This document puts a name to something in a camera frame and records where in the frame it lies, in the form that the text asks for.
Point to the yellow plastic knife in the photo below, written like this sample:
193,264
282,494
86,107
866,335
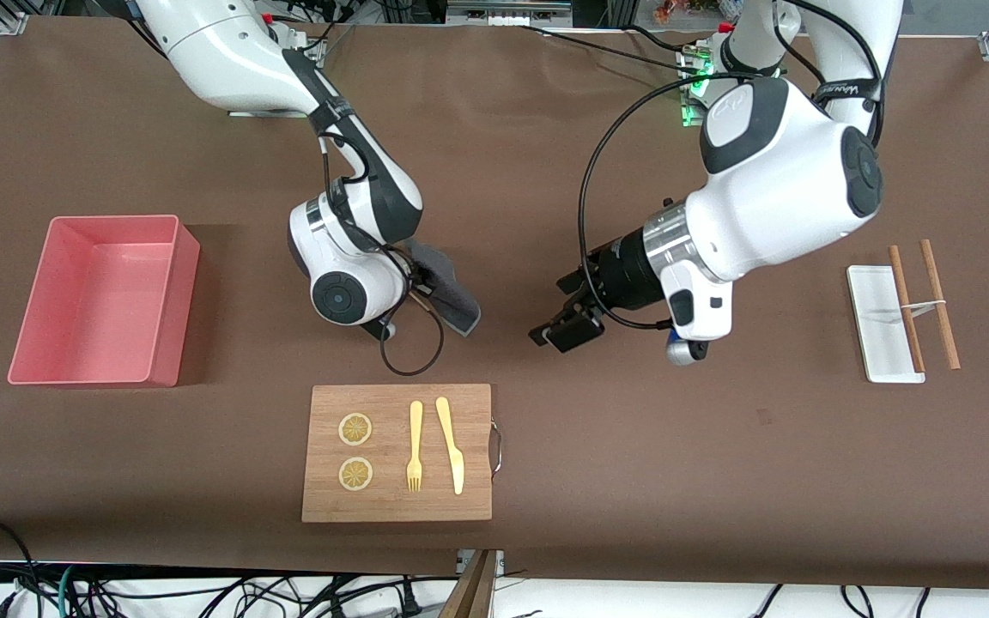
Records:
452,446

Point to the wooden cutting board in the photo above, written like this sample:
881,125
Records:
391,506

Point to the yellow plastic fork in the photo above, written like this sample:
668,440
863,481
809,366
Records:
415,429

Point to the grey cloth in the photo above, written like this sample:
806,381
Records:
456,300

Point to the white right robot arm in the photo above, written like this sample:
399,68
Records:
220,51

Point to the white rectangular tray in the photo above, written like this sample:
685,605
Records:
876,335

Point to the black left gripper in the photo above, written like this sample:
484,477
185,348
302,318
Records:
626,276

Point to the metal bracket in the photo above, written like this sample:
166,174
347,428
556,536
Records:
499,560

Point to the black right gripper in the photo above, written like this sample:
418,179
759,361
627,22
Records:
420,275

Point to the wooden plank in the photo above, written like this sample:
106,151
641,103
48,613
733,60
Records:
469,592

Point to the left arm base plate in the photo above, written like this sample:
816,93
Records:
690,112

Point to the grey device box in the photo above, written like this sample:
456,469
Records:
507,13

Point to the pink plastic bin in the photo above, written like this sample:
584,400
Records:
91,300

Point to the lemon slice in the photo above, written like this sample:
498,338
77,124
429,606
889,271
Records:
355,475
354,429

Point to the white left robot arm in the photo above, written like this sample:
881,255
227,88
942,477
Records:
786,189

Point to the white band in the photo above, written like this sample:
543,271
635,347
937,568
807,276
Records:
924,305

